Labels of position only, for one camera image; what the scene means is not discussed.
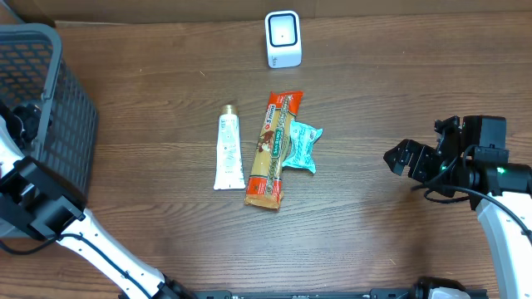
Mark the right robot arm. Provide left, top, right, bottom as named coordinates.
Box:
left=383, top=115, right=531, bottom=298

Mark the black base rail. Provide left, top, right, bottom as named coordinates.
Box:
left=155, top=287, right=488, bottom=299

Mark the orange spaghetti packet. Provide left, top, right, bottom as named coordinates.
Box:
left=244, top=91, right=304, bottom=210

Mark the white tube gold cap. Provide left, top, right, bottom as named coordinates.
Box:
left=213, top=105, right=245, bottom=190

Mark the grey plastic basket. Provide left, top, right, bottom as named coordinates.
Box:
left=0, top=23, right=100, bottom=240

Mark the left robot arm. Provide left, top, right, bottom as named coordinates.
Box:
left=1, top=105, right=193, bottom=298

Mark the white barcode scanner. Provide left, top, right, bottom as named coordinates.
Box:
left=264, top=10, right=303, bottom=69

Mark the teal snack packet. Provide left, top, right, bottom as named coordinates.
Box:
left=282, top=120, right=323, bottom=174

